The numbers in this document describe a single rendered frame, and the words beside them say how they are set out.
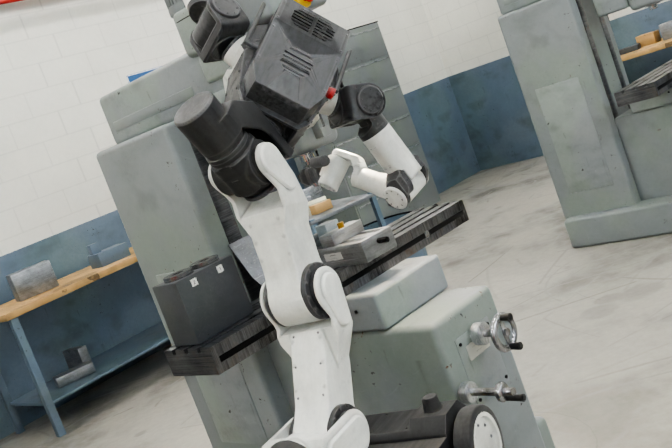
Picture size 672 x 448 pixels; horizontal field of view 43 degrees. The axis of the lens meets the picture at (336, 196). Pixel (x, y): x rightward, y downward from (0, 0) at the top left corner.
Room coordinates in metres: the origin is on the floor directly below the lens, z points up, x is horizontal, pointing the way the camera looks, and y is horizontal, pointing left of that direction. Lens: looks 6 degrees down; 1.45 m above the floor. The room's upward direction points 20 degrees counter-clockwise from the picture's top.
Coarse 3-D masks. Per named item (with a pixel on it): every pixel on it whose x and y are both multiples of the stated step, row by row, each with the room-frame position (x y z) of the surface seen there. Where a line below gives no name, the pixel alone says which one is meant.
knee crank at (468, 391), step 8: (464, 384) 2.41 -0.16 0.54; (472, 384) 2.41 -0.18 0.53; (496, 384) 2.33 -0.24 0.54; (504, 384) 2.33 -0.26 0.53; (464, 392) 2.39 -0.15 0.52; (472, 392) 2.39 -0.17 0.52; (480, 392) 2.37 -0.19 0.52; (488, 392) 2.35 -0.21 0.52; (496, 392) 2.31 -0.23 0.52; (504, 392) 2.31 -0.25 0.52; (512, 392) 2.30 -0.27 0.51; (464, 400) 2.40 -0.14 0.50; (472, 400) 2.40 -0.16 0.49; (504, 400) 2.31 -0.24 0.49; (512, 400) 2.30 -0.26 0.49; (520, 400) 2.28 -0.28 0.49
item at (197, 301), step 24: (192, 264) 2.51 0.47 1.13; (216, 264) 2.47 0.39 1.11; (168, 288) 2.39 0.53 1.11; (192, 288) 2.39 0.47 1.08; (216, 288) 2.45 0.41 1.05; (240, 288) 2.50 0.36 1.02; (168, 312) 2.42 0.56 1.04; (192, 312) 2.37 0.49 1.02; (216, 312) 2.42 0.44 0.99; (240, 312) 2.48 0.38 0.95; (192, 336) 2.37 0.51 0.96
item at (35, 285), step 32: (96, 256) 6.17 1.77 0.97; (128, 256) 6.25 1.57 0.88; (32, 288) 5.89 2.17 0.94; (64, 288) 5.72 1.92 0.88; (0, 320) 5.48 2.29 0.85; (32, 352) 5.50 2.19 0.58; (64, 352) 6.14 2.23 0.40; (128, 352) 6.17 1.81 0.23; (0, 384) 5.94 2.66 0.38; (64, 384) 5.82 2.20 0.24
